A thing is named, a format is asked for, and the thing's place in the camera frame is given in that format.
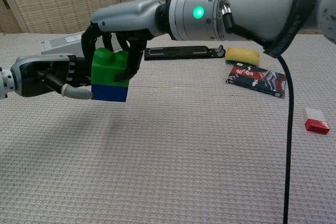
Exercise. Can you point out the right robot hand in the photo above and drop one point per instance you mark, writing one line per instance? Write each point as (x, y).
(126, 16)

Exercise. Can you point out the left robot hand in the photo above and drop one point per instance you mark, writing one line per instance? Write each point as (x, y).
(31, 75)

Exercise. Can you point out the green toy brick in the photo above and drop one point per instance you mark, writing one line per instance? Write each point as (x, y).
(105, 70)

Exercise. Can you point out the blue toy brick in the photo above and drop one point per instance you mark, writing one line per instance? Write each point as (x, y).
(110, 93)

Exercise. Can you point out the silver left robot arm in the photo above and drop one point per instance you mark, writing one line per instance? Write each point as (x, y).
(4, 83)

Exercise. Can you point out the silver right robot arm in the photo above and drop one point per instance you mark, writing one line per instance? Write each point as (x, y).
(257, 3)

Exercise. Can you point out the long grey cardboard box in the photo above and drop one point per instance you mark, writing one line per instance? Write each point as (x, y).
(60, 44)

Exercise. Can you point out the brass screen hinge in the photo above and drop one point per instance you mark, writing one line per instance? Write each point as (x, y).
(4, 2)

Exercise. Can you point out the yellow sponge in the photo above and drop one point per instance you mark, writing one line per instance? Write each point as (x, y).
(242, 55)

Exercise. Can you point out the dark printed flat box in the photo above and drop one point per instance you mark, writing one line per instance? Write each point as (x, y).
(258, 79)

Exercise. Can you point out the small red and white box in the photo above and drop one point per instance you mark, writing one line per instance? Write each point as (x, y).
(316, 123)

